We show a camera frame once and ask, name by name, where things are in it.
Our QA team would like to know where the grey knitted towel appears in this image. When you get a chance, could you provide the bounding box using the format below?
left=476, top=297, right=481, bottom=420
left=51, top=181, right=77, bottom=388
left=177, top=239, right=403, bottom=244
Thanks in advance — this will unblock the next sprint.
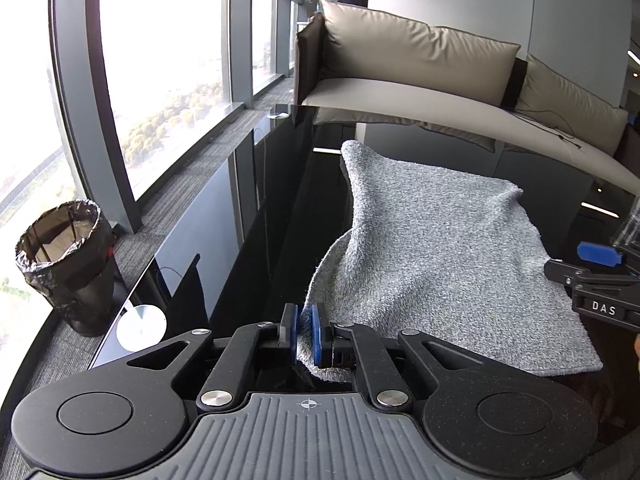
left=305, top=140, right=602, bottom=377

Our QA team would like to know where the operator hand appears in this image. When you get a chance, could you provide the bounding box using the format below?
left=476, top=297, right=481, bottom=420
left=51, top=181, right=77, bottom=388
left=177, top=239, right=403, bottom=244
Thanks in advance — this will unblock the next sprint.
left=634, top=334, right=640, bottom=363

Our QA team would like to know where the clear plastic cup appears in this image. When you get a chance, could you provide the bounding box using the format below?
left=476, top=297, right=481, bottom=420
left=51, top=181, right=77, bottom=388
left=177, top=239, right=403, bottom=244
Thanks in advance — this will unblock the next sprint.
left=612, top=197, right=640, bottom=270

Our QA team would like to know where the beige right back cushion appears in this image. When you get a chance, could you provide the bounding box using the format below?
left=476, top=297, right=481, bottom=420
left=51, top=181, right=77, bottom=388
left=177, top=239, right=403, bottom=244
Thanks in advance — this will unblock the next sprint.
left=515, top=54, right=627, bottom=155

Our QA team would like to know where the beige cushion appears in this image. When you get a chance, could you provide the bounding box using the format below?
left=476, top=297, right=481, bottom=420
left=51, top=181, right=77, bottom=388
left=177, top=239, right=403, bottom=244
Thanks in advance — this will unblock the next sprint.
left=515, top=54, right=627, bottom=155
left=321, top=0, right=521, bottom=105

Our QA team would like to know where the black lined trash bin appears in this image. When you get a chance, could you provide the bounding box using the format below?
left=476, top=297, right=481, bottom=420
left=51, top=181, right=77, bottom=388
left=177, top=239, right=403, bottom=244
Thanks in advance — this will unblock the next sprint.
left=15, top=200, right=116, bottom=337

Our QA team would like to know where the dark sofa with beige seat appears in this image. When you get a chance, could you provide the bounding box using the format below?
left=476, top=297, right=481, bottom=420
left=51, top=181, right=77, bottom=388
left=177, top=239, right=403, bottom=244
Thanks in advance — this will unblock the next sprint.
left=295, top=7, right=639, bottom=194

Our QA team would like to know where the beige left back cushion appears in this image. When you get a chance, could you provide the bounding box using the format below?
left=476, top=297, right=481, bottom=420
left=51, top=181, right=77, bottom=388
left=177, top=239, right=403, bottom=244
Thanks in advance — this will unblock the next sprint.
left=321, top=0, right=521, bottom=105

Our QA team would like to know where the black cable on sofa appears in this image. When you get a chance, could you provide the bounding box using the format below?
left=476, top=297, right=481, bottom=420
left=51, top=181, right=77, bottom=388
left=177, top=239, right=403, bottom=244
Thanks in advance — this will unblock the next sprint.
left=514, top=109, right=584, bottom=150

